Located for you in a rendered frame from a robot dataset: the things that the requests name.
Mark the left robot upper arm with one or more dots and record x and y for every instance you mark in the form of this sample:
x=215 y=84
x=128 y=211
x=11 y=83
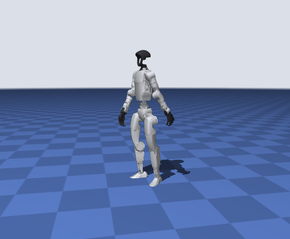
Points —
x=151 y=78

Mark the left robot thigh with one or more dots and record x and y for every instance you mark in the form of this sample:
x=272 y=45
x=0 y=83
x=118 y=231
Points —
x=150 y=132

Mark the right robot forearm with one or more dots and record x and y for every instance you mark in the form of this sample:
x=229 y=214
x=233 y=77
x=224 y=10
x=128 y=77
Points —
x=127 y=103

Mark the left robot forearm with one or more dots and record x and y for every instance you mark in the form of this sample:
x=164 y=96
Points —
x=162 y=103

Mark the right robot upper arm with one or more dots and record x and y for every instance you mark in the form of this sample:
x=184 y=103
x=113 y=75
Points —
x=131 y=92

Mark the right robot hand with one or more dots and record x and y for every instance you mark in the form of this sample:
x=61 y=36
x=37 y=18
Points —
x=121 y=117

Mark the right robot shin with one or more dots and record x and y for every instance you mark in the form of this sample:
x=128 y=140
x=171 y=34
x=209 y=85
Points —
x=139 y=156

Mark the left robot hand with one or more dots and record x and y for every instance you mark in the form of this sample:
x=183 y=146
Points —
x=169 y=117

